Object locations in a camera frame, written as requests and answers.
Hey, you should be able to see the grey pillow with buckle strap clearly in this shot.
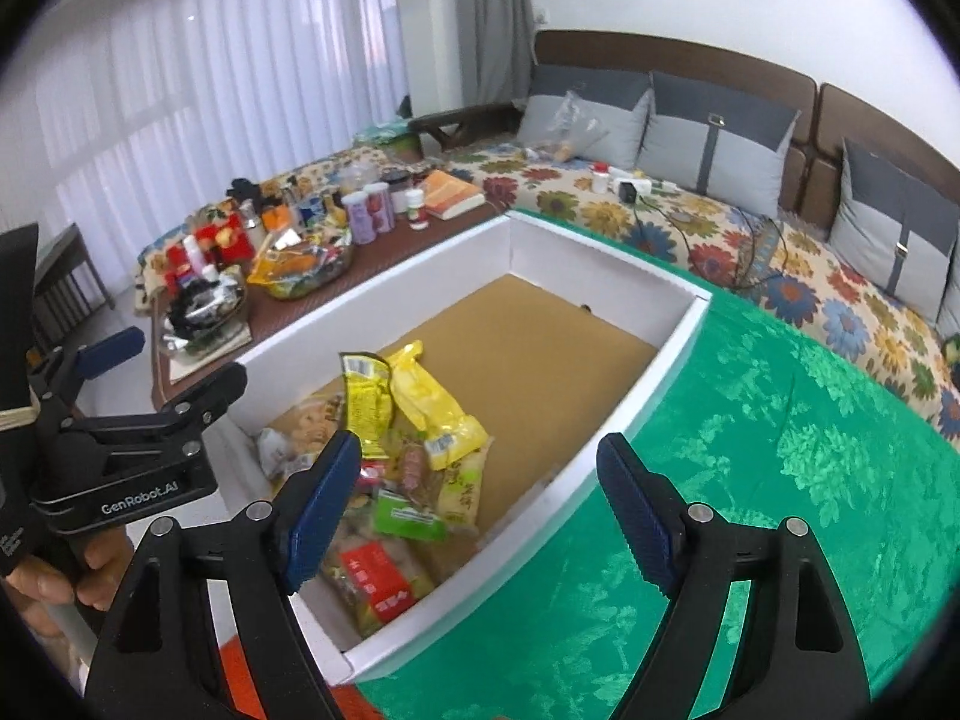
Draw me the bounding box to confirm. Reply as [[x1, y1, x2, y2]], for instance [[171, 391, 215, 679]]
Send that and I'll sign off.
[[827, 136, 960, 323], [637, 71, 802, 218]]

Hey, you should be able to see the clear green-label snack packet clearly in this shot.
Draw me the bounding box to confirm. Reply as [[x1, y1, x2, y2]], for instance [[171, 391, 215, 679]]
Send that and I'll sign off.
[[371, 442, 451, 541]]

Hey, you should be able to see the dark charging cable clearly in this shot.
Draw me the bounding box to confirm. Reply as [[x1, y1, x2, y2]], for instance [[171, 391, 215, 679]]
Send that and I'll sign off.
[[630, 195, 788, 293]]

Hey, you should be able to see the dark wooden chair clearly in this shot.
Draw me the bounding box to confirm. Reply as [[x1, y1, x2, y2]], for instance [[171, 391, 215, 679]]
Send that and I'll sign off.
[[409, 101, 522, 158]]

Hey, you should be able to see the person's left hand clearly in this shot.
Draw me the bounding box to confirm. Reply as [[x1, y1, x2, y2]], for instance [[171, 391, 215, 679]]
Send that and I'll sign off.
[[0, 529, 137, 661]]

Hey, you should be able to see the red box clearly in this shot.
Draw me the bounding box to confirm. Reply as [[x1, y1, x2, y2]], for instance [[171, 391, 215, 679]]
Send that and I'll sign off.
[[210, 214, 256, 263]]

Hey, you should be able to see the sheer white curtain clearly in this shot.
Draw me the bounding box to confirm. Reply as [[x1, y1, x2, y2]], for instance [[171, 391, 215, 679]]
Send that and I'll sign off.
[[0, 0, 410, 293]]

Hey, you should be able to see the glass bowl of snacks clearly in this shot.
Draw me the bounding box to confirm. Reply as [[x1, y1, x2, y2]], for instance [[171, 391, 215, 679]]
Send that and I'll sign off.
[[246, 232, 355, 302]]

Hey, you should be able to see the white mat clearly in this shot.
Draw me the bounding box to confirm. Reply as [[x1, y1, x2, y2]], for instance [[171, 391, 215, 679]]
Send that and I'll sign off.
[[166, 322, 252, 383]]

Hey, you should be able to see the clear plastic bag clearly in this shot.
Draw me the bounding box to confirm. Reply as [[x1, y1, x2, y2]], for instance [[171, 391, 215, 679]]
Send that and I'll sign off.
[[536, 90, 608, 162]]

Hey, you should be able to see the green patterned tablecloth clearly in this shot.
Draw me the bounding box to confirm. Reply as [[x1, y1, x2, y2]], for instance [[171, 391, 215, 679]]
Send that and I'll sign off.
[[360, 210, 960, 720]]

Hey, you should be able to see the grey curtain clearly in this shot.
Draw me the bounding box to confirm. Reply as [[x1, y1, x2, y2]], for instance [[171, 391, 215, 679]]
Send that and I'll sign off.
[[450, 0, 535, 110]]

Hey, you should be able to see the clear long snack packet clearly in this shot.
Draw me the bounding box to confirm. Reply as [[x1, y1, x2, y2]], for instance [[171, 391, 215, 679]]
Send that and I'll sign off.
[[259, 427, 302, 482]]

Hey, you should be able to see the brown low table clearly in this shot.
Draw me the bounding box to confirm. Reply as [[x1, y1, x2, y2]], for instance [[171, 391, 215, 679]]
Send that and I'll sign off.
[[150, 199, 496, 410]]

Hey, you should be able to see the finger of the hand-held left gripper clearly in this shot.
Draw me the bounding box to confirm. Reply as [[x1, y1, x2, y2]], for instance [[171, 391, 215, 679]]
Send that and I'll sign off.
[[56, 361, 249, 443], [34, 325, 147, 407]]

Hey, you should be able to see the wooden stool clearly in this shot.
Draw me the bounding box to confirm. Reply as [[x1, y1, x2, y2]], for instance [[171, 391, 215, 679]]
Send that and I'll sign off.
[[34, 223, 117, 331]]

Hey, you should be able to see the white cardboard box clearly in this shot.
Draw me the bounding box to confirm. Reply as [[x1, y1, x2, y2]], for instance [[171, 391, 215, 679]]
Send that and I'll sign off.
[[202, 210, 713, 687]]

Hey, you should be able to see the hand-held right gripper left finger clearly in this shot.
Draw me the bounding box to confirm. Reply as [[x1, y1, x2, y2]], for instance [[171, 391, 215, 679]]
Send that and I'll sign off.
[[82, 430, 364, 720]]

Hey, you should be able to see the dark basket with foil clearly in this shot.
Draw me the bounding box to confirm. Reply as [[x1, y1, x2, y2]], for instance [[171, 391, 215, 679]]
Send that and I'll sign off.
[[165, 277, 250, 342]]

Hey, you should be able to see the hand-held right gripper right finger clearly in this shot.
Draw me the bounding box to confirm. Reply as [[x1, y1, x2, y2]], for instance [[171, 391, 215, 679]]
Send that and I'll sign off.
[[595, 432, 872, 720]]

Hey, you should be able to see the pale yellow snack packet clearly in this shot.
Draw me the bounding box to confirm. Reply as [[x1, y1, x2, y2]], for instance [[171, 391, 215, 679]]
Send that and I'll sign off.
[[431, 442, 492, 533]]

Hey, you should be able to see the white power strip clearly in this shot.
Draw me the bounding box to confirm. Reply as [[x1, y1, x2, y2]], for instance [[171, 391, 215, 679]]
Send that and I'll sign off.
[[611, 175, 680, 203]]

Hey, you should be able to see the plain yellow snack packet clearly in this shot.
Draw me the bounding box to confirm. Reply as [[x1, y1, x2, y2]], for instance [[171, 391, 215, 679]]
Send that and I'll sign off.
[[386, 341, 488, 473]]

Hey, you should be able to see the brown padded headboard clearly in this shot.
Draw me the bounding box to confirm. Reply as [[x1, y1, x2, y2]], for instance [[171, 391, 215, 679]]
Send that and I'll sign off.
[[534, 30, 960, 241]]

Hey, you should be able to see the green white bag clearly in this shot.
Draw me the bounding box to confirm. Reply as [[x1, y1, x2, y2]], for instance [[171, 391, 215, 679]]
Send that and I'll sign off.
[[352, 120, 421, 147]]

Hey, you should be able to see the yellow-edged peanut packet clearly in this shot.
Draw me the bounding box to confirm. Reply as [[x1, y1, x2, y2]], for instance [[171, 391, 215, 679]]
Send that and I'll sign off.
[[289, 397, 353, 466]]

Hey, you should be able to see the orange book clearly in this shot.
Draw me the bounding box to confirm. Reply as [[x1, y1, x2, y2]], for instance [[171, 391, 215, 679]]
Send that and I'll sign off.
[[420, 169, 487, 222]]

